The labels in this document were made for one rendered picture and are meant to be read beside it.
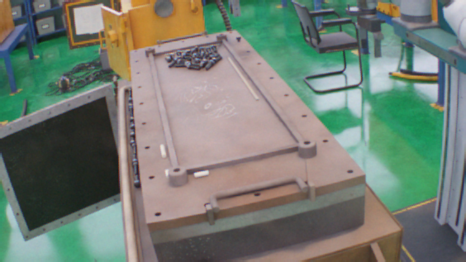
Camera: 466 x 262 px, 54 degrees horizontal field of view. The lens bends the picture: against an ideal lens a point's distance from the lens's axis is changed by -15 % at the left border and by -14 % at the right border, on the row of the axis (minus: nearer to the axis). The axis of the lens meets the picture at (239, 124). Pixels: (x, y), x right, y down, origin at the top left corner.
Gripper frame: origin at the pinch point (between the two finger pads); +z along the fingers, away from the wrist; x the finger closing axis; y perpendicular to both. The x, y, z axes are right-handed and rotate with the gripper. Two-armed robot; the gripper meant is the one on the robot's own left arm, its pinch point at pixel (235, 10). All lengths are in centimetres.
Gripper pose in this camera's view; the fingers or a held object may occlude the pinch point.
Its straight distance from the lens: 202.5
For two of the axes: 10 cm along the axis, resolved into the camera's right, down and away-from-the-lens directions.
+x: -2.2, -3.9, 9.0
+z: 1.2, 9.0, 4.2
